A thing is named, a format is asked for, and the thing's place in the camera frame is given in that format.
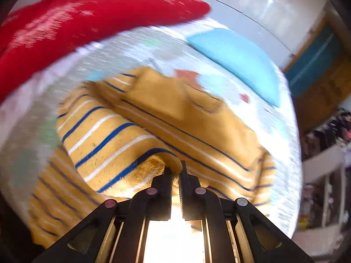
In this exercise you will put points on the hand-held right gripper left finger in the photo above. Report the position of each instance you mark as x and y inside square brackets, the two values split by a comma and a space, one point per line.
[164, 181]

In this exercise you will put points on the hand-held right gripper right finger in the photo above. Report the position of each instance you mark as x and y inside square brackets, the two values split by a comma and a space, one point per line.
[185, 181]

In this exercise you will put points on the yellow striped knit sweater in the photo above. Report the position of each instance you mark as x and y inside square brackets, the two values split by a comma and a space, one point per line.
[109, 131]

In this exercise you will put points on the cluttered clothes shelf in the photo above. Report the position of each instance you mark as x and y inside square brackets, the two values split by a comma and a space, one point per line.
[329, 131]

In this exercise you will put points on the light blue pillow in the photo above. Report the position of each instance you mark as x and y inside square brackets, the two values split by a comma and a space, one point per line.
[241, 57]

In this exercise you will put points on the cluttered shelf unit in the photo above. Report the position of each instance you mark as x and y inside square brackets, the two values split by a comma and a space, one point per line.
[320, 164]

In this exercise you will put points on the patterned quilted bedspread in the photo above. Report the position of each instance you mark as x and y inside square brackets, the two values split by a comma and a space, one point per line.
[123, 49]

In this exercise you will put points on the wooden door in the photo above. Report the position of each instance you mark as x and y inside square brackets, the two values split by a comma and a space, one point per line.
[323, 96]

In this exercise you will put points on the teal door curtain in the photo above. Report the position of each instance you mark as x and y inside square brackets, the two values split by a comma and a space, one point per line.
[312, 60]

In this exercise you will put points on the red patterned blanket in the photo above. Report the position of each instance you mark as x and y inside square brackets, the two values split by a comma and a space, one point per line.
[68, 24]

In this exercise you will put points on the white glossy wardrobe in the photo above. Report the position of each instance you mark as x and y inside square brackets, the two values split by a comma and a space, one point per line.
[246, 2]

